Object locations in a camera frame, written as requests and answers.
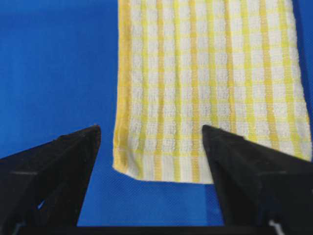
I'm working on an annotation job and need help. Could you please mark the blue table cloth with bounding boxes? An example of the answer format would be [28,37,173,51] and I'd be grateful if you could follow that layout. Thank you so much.
[0,0,313,228]

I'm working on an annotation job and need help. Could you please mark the yellow checked towel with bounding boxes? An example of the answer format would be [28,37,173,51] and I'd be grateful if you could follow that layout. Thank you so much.
[112,0,312,184]

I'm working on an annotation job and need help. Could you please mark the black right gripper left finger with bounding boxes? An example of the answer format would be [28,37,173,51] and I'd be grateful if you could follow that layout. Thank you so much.
[0,125,101,235]

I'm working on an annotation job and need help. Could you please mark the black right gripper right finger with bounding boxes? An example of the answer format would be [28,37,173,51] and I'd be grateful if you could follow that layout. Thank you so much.
[202,125,313,235]

